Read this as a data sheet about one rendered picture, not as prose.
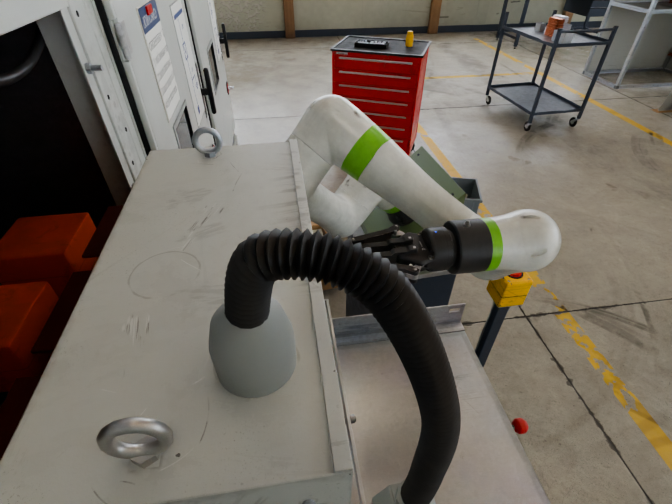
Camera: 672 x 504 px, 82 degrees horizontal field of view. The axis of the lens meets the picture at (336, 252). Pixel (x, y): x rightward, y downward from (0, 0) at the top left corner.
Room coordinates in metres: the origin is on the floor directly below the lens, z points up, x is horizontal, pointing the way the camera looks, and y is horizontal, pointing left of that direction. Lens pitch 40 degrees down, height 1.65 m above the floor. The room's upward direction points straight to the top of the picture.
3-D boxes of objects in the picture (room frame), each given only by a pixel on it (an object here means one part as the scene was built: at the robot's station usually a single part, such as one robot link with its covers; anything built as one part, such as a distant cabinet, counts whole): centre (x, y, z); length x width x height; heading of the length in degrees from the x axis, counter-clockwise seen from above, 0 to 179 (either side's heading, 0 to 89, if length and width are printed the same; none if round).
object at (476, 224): (0.51, -0.22, 1.23); 0.09 x 0.06 x 0.12; 8
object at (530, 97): (4.36, -2.17, 0.48); 0.90 x 0.60 x 0.96; 12
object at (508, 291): (0.80, -0.50, 0.85); 0.08 x 0.08 x 0.10; 8
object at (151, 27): (0.88, 0.37, 1.43); 0.15 x 0.01 x 0.21; 8
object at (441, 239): (0.50, -0.14, 1.23); 0.09 x 0.08 x 0.07; 98
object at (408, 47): (3.34, -0.36, 0.51); 0.70 x 0.48 x 1.03; 72
